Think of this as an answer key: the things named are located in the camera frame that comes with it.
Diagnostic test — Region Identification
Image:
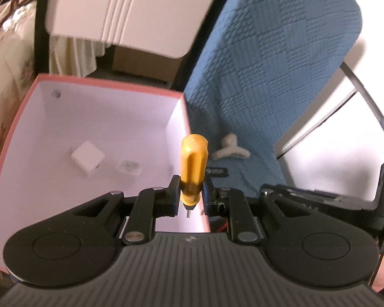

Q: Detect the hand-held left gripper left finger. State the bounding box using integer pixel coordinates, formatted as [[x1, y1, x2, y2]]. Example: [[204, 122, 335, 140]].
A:
[[73, 175, 183, 246]]

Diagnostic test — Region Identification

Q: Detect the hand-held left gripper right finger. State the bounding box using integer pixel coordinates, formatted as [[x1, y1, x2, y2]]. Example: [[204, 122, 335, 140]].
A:
[[202, 179, 308, 244]]

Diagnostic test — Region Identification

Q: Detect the yellow handle screwdriver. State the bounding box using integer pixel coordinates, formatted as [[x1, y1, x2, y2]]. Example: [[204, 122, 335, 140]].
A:
[[179, 134, 209, 220]]

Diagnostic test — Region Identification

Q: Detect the large white charger cube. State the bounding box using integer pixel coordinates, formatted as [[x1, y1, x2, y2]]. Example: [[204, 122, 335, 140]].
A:
[[71, 140, 106, 178]]

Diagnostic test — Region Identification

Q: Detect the pink cardboard box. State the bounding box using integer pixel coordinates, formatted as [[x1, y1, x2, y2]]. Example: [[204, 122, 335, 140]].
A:
[[0, 73, 212, 274]]

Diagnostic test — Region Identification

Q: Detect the white hair clip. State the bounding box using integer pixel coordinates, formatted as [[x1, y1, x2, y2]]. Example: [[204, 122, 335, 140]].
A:
[[210, 133, 251, 160]]

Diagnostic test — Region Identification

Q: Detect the blue quilted mat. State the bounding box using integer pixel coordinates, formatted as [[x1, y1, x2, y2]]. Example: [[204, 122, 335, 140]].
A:
[[182, 0, 363, 199]]

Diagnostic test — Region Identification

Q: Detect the white hanging cloth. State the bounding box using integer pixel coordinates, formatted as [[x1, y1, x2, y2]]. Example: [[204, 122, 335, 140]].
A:
[[49, 35, 107, 78]]

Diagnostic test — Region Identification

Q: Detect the white ribbed panel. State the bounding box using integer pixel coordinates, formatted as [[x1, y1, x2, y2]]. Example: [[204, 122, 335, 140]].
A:
[[45, 0, 228, 60]]

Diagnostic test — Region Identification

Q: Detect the floral bed sheet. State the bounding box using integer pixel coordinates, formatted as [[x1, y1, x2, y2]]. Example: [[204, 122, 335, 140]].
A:
[[0, 16, 39, 200]]

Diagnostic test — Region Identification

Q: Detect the metal rail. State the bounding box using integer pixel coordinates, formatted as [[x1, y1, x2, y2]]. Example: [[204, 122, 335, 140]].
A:
[[339, 62, 384, 159]]

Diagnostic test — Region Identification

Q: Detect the black frame post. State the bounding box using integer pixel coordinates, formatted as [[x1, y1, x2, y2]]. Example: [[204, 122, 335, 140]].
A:
[[33, 0, 54, 75]]

